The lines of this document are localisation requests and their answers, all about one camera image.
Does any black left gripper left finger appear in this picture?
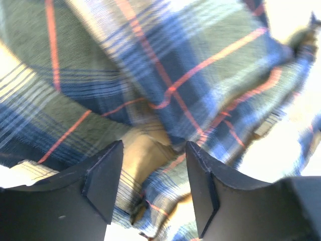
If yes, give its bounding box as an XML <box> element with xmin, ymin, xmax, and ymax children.
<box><xmin>1</xmin><ymin>141</ymin><xmax>123</xmax><ymax>241</ymax></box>

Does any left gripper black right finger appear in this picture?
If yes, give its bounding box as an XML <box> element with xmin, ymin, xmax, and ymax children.
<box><xmin>186</xmin><ymin>142</ymin><xmax>320</xmax><ymax>240</ymax></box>

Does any yellow plaid long sleeve shirt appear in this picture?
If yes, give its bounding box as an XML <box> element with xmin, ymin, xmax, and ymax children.
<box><xmin>1</xmin><ymin>1</ymin><xmax>320</xmax><ymax>240</ymax></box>

